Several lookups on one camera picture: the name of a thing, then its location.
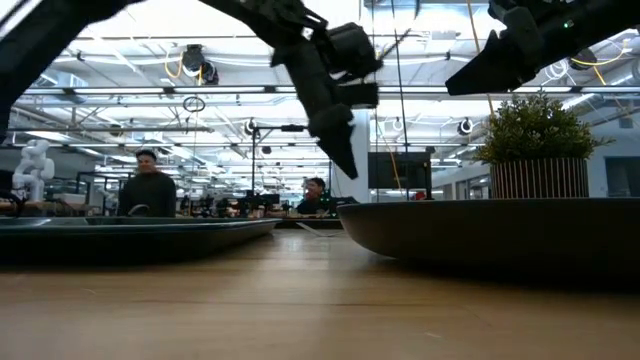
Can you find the black background monitor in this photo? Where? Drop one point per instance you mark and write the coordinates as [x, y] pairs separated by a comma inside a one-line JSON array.
[[400, 170]]

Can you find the white humanoid robot figure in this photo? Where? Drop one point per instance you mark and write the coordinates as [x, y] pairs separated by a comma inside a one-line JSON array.
[[32, 170]]

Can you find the green plant in ribbed pot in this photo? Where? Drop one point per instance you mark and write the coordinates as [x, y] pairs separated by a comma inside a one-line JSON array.
[[535, 135]]

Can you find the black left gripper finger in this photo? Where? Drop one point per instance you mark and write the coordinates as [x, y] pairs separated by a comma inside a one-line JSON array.
[[342, 152]]

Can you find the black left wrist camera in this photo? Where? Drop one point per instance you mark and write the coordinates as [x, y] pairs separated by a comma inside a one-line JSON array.
[[355, 47]]

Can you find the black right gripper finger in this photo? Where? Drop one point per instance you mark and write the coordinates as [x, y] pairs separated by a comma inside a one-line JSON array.
[[485, 70]]

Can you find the standing person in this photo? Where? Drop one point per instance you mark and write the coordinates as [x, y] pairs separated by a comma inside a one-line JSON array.
[[147, 192]]

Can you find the seated person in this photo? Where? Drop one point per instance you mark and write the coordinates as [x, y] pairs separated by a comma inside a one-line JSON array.
[[314, 200]]

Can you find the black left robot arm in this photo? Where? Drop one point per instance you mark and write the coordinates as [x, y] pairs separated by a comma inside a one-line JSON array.
[[30, 40]]

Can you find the black round plate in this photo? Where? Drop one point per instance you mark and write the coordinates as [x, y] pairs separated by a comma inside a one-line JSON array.
[[500, 235]]

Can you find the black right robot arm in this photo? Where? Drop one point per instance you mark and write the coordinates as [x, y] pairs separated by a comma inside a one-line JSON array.
[[600, 20]]

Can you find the black background rig frame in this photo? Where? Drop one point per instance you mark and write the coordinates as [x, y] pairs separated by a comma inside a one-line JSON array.
[[292, 128]]

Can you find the dark green serving tray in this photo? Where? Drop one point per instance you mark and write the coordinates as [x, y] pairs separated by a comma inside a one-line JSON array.
[[125, 240]]

